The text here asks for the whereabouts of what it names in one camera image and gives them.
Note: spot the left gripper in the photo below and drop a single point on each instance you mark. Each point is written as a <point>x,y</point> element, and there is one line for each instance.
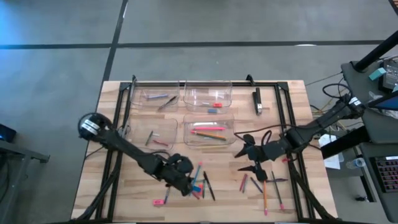
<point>178,177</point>

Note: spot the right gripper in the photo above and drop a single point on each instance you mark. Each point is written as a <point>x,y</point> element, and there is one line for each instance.
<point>267,152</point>

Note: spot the blue pencil pink eraser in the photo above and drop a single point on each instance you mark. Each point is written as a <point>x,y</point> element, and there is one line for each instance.
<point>198,170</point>

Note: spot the grey crayon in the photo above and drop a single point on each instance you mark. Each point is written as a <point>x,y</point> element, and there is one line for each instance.
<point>201,181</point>
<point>246,186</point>

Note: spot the dark blue crayon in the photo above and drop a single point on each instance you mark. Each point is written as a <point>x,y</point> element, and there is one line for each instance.
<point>167,197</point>

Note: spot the orange crayon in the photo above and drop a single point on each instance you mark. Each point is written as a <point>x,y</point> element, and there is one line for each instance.
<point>201,187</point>

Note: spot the red crayon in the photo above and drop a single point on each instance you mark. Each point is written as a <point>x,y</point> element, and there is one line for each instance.
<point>196,195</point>
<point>243,182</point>
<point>160,142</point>

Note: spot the purple crayon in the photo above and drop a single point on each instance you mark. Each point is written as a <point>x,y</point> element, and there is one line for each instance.
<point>256,185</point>

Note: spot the dark purple pen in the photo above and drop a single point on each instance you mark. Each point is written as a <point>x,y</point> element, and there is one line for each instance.
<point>281,180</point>

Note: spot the green pencil pink eraser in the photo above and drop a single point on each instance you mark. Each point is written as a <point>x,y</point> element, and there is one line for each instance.
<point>277,189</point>

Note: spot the orange pencil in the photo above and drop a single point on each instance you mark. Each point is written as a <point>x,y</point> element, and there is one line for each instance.
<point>217,137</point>
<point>265,196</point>

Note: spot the dark green pencil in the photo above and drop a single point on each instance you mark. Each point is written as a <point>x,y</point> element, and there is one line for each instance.
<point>196,132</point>

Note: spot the dark green crayon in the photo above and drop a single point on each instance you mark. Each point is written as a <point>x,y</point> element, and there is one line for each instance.
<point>149,138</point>

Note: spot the red eraser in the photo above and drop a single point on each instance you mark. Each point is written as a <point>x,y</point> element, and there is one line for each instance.
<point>217,104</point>

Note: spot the dark grey pen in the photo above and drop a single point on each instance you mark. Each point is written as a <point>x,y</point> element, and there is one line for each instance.
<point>168,102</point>

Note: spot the light purple pen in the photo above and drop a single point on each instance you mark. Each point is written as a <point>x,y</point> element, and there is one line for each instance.
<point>157,96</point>

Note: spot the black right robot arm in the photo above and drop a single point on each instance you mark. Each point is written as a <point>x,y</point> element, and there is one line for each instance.
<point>320,124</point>

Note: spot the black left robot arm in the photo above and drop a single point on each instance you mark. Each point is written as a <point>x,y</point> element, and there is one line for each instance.
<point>130,152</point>

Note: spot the black pen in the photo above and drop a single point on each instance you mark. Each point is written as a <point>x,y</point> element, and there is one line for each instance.
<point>209,185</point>

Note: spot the clear plastic bin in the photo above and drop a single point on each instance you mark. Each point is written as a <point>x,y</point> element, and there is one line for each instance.
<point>140,90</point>
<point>168,127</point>
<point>217,93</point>
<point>224,119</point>

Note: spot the black stapler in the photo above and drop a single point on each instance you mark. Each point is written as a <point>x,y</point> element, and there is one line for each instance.
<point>257,99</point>

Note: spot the white paper sheet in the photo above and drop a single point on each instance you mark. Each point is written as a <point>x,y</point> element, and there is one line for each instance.
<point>334,161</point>

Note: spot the clear water bottle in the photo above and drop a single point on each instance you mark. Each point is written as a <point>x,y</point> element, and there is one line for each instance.
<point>356,163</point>

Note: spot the small black floor object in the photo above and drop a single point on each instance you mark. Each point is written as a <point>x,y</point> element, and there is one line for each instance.
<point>362,198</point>

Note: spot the grey side desk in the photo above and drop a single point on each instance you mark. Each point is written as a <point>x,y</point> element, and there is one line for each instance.
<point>367,186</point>

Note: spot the backlit keyboard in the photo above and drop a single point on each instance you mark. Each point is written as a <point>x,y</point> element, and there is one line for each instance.
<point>387,174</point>

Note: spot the monitor with blue screen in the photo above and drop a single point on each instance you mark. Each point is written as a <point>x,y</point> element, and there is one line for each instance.
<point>387,104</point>

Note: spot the teal box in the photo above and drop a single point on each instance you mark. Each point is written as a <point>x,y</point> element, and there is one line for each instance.
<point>377,74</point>

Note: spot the black electronic device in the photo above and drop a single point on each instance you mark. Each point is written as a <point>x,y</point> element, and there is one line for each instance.
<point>391,77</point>

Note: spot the black side table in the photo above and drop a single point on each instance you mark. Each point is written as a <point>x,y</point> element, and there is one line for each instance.
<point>18,155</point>

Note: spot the dark device blue light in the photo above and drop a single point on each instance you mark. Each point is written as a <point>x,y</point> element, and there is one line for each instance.
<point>6,133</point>

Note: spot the black metal post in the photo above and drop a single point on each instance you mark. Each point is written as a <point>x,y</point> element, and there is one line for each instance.
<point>376,51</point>

